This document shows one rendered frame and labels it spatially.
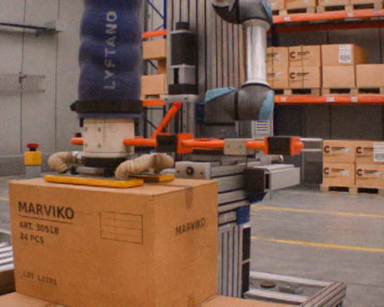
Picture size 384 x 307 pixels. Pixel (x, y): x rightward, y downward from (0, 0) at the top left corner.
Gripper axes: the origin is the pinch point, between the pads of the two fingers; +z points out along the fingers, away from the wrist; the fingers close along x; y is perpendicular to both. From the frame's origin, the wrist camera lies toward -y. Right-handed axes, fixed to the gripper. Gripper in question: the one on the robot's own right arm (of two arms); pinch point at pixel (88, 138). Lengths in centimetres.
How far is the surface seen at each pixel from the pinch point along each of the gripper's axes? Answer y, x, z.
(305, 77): -114, 712, -85
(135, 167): 47, -37, 8
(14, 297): 3, -51, 53
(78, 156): 17.6, -28.1, 5.5
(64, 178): 21.9, -40.7, 11.8
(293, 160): -179, 846, 64
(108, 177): 37, -37, 11
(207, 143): 67, -30, 1
